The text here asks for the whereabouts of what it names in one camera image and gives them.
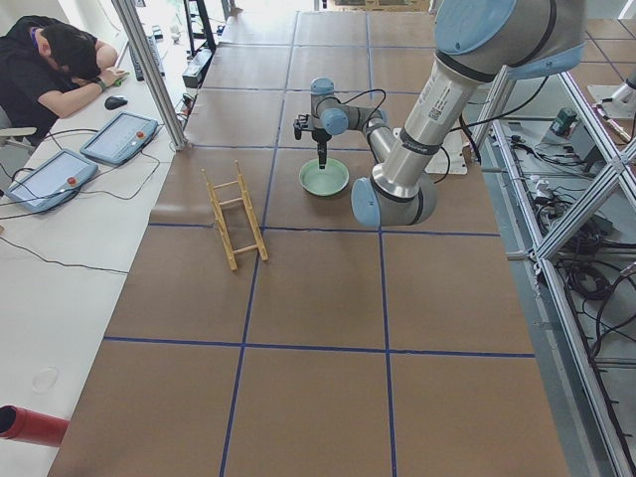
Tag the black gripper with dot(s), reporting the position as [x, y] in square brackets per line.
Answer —
[321, 140]

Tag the green ceramic plate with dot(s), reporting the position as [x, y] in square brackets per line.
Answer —
[324, 182]

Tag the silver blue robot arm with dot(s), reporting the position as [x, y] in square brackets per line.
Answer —
[474, 40]

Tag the wooden dish rack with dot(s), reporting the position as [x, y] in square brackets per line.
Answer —
[233, 209]

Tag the brown paper table cover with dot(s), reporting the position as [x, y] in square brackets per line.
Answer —
[351, 351]

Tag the black computer mouse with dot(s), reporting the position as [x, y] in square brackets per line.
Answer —
[115, 101]

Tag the green power box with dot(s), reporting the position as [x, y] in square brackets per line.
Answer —
[563, 122]

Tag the person in black shirt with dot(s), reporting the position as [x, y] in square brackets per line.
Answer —
[51, 70]

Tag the red cylinder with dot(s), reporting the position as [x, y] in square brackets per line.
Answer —
[25, 425]

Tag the teach pendant near post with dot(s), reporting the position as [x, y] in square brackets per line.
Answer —
[120, 139]

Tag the aluminium frame post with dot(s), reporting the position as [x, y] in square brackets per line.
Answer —
[137, 39]

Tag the aluminium frame right side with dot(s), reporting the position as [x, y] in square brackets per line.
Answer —
[571, 207]

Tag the teach pendant near camera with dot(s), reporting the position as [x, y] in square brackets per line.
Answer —
[55, 181]

